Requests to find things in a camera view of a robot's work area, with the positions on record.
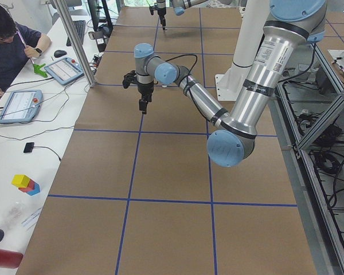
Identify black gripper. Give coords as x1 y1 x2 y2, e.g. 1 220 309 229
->
158 7 166 28
138 82 154 115

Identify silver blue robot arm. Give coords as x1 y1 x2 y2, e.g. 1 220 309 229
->
149 0 206 30
132 1 327 167

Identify black keyboard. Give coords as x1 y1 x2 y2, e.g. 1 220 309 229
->
73 20 87 45

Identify far teach pendant tablet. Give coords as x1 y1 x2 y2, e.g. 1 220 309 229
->
44 57 84 86

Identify teach pendant tablet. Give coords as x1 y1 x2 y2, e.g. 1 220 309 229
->
0 89 43 124
44 57 84 86

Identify brown paper table mat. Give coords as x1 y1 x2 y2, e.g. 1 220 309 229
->
18 7 316 274

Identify black computer mouse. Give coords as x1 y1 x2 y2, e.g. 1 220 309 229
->
53 50 67 58

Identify green plastic tool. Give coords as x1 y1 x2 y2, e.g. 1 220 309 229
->
32 63 49 78

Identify near teach pendant tablet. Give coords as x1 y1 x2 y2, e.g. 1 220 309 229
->
0 89 43 124

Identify small black puck device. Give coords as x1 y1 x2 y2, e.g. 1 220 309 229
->
23 142 34 154

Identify seated person in navy shirt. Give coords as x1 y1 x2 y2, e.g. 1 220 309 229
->
0 5 51 98

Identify stacked coloured toy blocks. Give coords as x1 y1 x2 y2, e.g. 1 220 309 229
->
11 174 40 196

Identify red cylinder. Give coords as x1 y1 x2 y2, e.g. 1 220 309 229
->
0 249 24 269

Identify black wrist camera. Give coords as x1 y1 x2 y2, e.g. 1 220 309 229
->
122 70 138 89
149 4 158 15

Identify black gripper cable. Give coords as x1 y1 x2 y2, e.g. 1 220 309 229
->
163 53 198 87

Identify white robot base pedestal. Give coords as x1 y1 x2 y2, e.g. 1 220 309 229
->
216 0 269 101

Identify aluminium frame post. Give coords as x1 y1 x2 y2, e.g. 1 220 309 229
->
53 0 96 88

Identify aluminium frame rack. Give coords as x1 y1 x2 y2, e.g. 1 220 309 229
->
257 17 344 275

